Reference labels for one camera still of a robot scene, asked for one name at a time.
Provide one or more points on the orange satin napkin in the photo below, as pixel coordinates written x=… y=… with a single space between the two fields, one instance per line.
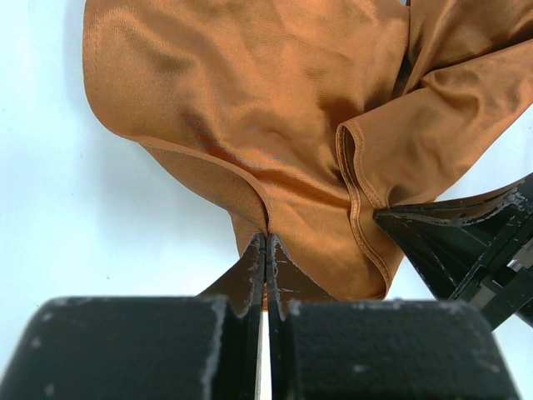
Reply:
x=301 y=118

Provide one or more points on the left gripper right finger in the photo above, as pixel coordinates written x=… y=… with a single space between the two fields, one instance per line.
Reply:
x=323 y=349

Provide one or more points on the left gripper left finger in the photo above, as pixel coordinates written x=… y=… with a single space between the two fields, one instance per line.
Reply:
x=202 y=347

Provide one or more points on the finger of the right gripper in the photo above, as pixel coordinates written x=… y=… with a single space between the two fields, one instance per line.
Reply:
x=474 y=249

